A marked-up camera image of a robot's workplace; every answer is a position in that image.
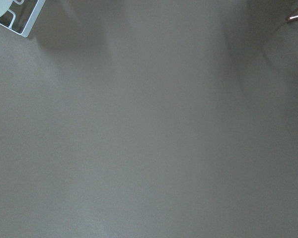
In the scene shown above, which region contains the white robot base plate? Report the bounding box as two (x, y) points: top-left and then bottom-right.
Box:
(0, 0), (45, 38)

